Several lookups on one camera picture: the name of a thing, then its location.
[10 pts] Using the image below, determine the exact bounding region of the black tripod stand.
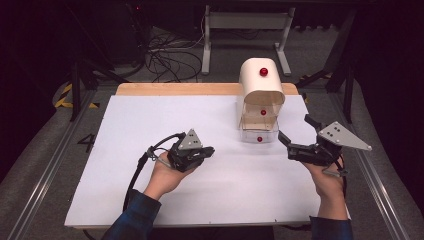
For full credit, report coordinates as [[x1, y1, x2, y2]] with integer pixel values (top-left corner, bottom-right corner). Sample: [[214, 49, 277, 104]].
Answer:
[[64, 6, 132, 123], [296, 9, 357, 125]]

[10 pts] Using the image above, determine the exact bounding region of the wooden table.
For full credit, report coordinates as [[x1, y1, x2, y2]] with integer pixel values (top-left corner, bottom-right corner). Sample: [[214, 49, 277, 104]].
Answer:
[[115, 82, 300, 97]]

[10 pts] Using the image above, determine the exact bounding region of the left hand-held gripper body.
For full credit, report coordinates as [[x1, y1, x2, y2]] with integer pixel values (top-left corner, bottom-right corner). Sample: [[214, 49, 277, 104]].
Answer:
[[166, 128, 205, 173]]

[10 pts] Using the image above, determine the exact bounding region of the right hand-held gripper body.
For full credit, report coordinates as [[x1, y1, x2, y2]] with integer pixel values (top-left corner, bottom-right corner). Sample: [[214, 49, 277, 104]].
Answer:
[[287, 121, 373, 168]]

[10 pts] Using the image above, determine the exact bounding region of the cream drawer cabinet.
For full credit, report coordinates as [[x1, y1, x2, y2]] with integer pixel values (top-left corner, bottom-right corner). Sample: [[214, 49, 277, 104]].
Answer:
[[237, 57, 287, 134]]

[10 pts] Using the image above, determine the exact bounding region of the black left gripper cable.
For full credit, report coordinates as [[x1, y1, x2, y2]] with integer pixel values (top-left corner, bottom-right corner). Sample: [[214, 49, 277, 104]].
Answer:
[[122, 132, 186, 213]]

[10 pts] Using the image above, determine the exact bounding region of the metal stand frame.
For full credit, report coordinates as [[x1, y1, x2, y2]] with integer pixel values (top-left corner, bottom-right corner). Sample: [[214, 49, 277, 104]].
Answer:
[[201, 4, 296, 76]]

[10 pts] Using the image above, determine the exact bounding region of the person's left hand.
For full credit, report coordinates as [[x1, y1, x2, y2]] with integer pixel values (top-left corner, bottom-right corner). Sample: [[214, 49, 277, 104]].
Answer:
[[143, 151, 198, 201]]

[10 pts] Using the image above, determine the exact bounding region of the black computer tower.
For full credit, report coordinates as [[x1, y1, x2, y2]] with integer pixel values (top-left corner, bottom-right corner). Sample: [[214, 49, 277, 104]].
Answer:
[[99, 0, 150, 66]]

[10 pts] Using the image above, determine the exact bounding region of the yellow black floor tape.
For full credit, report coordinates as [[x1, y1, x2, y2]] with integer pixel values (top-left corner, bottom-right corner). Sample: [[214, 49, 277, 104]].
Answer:
[[54, 83, 101, 110]]

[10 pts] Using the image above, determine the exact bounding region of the clear drawer with red knob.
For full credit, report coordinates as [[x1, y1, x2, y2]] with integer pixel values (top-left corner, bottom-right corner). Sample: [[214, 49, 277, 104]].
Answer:
[[238, 114, 280, 145], [241, 101, 281, 122]]

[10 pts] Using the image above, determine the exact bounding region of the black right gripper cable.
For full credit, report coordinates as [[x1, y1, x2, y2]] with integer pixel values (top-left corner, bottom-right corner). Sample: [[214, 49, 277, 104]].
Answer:
[[338, 154, 349, 201]]

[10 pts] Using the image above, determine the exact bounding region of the bundle of floor cables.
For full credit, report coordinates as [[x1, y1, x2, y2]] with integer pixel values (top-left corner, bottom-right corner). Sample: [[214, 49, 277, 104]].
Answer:
[[144, 26, 205, 84]]

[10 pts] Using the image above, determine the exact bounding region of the person's right hand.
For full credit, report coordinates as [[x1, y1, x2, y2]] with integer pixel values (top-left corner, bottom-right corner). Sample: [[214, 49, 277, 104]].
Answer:
[[302, 154, 346, 202]]

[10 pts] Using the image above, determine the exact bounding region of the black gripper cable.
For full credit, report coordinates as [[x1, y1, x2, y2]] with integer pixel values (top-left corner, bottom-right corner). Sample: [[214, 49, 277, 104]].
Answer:
[[122, 132, 186, 213], [338, 154, 349, 201]]

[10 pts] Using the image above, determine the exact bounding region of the aluminium floor rail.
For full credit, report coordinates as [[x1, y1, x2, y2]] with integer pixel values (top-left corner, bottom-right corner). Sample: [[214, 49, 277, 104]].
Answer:
[[328, 93, 412, 240], [6, 89, 102, 240]]

